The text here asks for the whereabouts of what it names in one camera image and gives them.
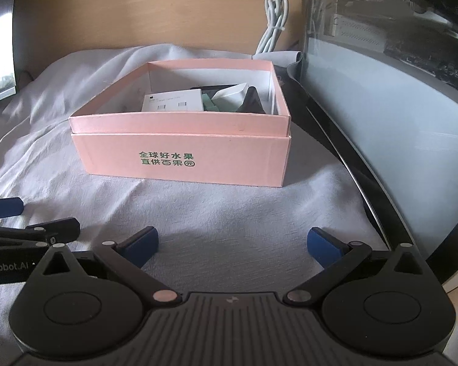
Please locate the small white box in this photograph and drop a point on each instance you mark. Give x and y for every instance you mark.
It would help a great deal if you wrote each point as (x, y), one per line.
(171, 101)

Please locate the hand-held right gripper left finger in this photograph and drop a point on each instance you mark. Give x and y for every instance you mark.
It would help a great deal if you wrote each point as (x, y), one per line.
(139, 246)

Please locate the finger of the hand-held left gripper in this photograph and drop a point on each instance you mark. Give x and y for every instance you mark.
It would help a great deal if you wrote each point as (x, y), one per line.
(61, 228)
(3, 207)

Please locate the white cloth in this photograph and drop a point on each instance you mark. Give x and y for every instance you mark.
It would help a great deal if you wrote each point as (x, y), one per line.
(213, 206)

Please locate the computer case glass panel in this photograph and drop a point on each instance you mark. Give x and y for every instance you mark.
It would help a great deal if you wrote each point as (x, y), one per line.
(385, 103)

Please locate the small black box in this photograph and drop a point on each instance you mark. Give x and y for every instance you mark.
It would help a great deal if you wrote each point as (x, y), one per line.
(252, 103)

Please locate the pink cardboard box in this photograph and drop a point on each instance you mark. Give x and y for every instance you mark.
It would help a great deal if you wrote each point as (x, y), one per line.
(175, 137)

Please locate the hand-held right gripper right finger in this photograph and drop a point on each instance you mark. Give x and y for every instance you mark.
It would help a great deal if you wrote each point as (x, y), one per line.
(322, 246)

